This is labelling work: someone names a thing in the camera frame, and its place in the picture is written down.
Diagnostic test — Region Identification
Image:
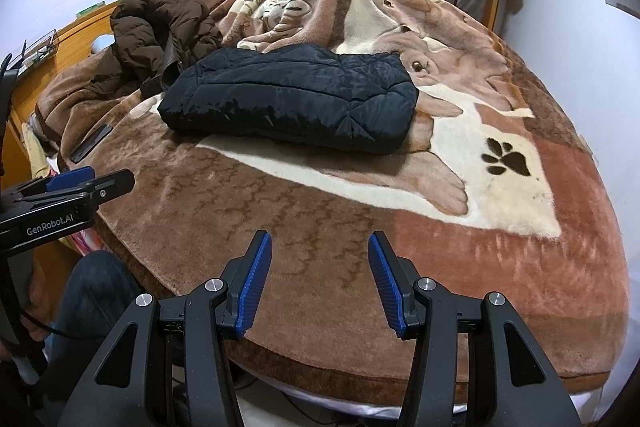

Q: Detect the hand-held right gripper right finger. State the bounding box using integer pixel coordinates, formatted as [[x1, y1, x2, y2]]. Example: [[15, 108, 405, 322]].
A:
[[367, 229, 583, 427]]

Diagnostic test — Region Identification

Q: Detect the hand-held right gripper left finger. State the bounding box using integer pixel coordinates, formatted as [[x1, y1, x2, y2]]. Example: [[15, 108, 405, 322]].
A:
[[62, 229, 274, 427]]

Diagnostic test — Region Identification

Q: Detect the brown printed blanket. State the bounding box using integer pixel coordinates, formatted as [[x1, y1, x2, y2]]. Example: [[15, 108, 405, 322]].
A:
[[35, 0, 632, 408]]

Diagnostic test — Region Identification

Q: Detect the plaid bed sheet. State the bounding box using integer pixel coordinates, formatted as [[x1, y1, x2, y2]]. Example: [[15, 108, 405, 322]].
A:
[[27, 114, 103, 255]]

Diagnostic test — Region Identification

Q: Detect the black phone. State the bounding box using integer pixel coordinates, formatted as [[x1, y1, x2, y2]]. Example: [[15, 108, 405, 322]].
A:
[[70, 123, 115, 164]]

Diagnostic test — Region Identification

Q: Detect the wire basket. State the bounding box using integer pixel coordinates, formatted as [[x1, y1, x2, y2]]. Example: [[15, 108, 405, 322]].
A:
[[15, 29, 58, 70]]

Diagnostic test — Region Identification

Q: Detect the brown puffer jacket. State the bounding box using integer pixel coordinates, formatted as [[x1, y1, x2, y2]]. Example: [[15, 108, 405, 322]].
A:
[[109, 0, 224, 100]]

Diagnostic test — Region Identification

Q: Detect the green book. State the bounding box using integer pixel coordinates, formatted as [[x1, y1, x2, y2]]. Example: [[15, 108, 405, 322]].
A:
[[75, 1, 108, 18]]

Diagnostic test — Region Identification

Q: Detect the person's left leg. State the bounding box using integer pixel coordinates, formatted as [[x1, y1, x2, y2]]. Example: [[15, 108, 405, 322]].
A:
[[42, 251, 146, 388]]

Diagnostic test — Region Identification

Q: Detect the black puffer jacket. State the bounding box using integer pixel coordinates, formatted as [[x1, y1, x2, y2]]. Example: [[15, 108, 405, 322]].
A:
[[157, 44, 420, 156]]

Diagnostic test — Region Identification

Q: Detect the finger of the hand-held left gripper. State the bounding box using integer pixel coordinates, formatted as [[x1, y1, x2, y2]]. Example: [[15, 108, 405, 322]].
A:
[[20, 166, 96, 198], [50, 170, 135, 208]]

